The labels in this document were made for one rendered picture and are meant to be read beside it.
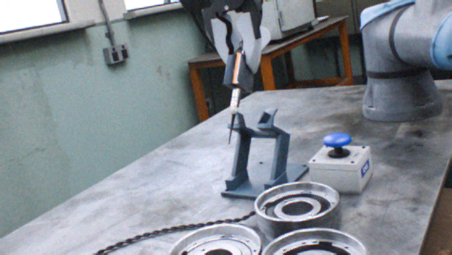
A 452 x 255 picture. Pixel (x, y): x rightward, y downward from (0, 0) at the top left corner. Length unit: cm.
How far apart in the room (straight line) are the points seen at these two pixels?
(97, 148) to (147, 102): 46
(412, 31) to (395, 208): 35
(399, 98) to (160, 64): 201
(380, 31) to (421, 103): 17
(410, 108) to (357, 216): 38
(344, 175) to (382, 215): 8
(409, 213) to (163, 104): 228
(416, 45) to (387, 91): 14
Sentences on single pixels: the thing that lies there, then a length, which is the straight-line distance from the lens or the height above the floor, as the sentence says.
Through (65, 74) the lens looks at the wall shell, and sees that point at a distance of 230.
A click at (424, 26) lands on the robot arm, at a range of 84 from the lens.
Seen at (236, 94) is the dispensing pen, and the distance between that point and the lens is 65.
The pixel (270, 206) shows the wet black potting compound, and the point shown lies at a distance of 59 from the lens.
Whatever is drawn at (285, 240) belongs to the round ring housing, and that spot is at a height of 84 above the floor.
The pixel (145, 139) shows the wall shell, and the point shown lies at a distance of 265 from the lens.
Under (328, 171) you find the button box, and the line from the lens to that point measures 67.
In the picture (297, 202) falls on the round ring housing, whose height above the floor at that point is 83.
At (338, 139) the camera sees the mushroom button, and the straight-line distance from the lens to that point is 67.
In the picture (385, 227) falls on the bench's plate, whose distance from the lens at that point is 59.
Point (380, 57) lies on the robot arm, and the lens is 94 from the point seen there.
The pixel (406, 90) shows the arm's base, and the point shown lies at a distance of 95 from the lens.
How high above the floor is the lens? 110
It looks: 12 degrees down
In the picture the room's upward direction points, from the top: 12 degrees counter-clockwise
